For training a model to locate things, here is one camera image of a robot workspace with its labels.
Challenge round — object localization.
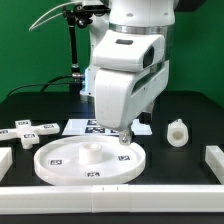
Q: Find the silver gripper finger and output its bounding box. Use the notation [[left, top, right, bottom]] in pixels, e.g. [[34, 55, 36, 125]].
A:
[[119, 128, 132, 145]]

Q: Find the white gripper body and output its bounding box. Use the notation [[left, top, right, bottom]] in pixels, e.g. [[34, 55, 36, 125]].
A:
[[95, 56, 169, 130]]

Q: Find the white round table top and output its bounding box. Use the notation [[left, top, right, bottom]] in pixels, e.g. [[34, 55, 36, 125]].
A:
[[34, 136, 146, 186]]

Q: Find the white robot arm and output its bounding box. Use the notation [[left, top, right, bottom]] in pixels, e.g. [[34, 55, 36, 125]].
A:
[[82, 0, 179, 145]]

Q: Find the white marker sheet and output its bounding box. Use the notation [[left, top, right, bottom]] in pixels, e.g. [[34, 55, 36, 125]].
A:
[[63, 119, 152, 136]]

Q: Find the white right block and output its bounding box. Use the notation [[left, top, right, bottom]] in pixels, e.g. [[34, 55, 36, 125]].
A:
[[205, 146, 224, 185]]

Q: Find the white block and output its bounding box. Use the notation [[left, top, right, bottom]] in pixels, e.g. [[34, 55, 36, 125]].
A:
[[0, 147, 13, 181], [205, 146, 224, 185]]

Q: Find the white cross-shaped table base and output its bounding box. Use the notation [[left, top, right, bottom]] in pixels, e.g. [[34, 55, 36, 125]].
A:
[[0, 120, 60, 149]]

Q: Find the white left block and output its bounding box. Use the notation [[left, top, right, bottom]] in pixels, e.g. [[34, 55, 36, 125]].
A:
[[0, 147, 13, 181]]

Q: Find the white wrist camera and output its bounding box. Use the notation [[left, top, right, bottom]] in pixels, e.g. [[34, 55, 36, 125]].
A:
[[92, 30, 165, 72]]

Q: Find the black cable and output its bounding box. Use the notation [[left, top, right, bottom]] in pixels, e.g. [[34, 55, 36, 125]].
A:
[[6, 74, 84, 98]]

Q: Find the white front rail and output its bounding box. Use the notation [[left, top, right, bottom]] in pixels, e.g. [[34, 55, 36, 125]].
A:
[[0, 185, 224, 215]]

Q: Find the white cable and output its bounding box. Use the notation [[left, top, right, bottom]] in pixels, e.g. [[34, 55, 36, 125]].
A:
[[28, 0, 84, 32]]

